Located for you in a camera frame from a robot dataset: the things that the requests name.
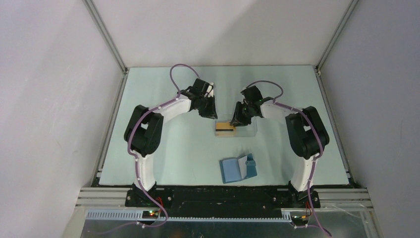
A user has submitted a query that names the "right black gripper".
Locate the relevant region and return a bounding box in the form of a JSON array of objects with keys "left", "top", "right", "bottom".
[{"left": 230, "top": 101, "right": 254, "bottom": 127}]

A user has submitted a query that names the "clear acrylic box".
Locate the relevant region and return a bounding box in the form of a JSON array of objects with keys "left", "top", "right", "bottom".
[{"left": 214, "top": 115, "right": 258, "bottom": 137}]

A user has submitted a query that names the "blue card holder wallet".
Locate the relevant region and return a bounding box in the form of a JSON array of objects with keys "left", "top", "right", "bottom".
[{"left": 219, "top": 153, "right": 258, "bottom": 184}]

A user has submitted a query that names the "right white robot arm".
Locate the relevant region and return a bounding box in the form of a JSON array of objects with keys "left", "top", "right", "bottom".
[{"left": 230, "top": 86, "right": 330, "bottom": 207}]

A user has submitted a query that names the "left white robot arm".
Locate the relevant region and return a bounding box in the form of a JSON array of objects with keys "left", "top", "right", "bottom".
[{"left": 124, "top": 78, "right": 218, "bottom": 207}]

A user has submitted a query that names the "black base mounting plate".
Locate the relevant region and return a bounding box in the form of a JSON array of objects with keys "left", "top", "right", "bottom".
[{"left": 125, "top": 185, "right": 320, "bottom": 219}]

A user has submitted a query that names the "left aluminium frame rail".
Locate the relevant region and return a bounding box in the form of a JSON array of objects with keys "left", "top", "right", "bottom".
[{"left": 83, "top": 0, "right": 128, "bottom": 180}]

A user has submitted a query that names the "aluminium frame rail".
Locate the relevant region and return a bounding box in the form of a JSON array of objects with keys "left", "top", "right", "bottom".
[
  {"left": 314, "top": 0, "right": 360, "bottom": 188},
  {"left": 83, "top": 0, "right": 128, "bottom": 180}
]

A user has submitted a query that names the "right aluminium frame rail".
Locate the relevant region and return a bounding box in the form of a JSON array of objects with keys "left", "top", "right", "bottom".
[{"left": 314, "top": 0, "right": 360, "bottom": 188}]

